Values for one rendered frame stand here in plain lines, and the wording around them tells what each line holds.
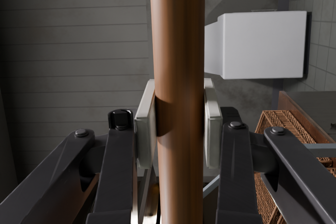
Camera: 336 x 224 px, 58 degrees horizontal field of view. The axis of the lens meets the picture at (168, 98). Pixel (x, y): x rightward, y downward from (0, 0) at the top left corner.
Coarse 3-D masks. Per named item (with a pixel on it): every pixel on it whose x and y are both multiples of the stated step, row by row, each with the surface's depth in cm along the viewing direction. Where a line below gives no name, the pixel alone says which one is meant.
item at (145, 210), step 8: (152, 168) 190; (152, 176) 185; (152, 184) 181; (144, 192) 165; (152, 192) 176; (144, 200) 158; (152, 200) 172; (144, 208) 152; (152, 208) 169; (144, 216) 149; (152, 216) 165
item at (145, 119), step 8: (152, 80) 21; (152, 88) 19; (144, 96) 18; (152, 96) 18; (144, 104) 17; (152, 104) 17; (136, 112) 16; (144, 112) 16; (152, 112) 17; (136, 120) 15; (144, 120) 15; (152, 120) 17; (136, 128) 15; (144, 128) 15; (152, 128) 17; (136, 136) 16; (144, 136) 15; (152, 136) 17; (144, 144) 16; (152, 144) 17; (144, 152) 16; (152, 152) 17; (144, 160) 16; (152, 160) 17; (144, 168) 16
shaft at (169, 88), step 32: (160, 0) 16; (192, 0) 16; (160, 32) 16; (192, 32) 16; (160, 64) 17; (192, 64) 17; (160, 96) 18; (192, 96) 17; (160, 128) 18; (192, 128) 18; (160, 160) 19; (192, 160) 19; (160, 192) 21; (192, 192) 20
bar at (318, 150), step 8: (304, 144) 117; (312, 144) 117; (320, 144) 116; (328, 144) 116; (312, 152) 115; (320, 152) 114; (328, 152) 114; (216, 176) 123; (208, 184) 124; (216, 184) 122; (208, 192) 124
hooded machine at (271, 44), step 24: (216, 24) 284; (240, 24) 280; (264, 24) 279; (288, 24) 278; (216, 48) 289; (240, 48) 284; (264, 48) 283; (288, 48) 282; (216, 72) 293; (240, 72) 289; (264, 72) 288; (288, 72) 287
